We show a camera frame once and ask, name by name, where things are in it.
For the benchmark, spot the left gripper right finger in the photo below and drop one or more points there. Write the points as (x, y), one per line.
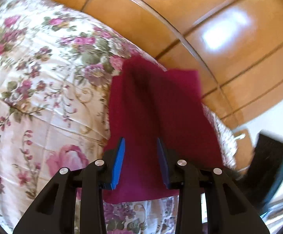
(228, 210)

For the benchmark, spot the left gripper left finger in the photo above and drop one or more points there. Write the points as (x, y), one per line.
(53, 210)

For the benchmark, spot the dark red knit garment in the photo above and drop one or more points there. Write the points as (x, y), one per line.
(146, 104)

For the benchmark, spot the small wooden headboard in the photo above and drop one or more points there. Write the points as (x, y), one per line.
(245, 151)

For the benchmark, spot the black device with green light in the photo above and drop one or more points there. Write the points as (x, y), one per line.
(265, 173)

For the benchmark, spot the floral quilted bedspread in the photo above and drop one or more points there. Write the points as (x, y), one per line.
(56, 70)

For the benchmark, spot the wooden wardrobe panel wall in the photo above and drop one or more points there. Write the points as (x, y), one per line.
(237, 46)

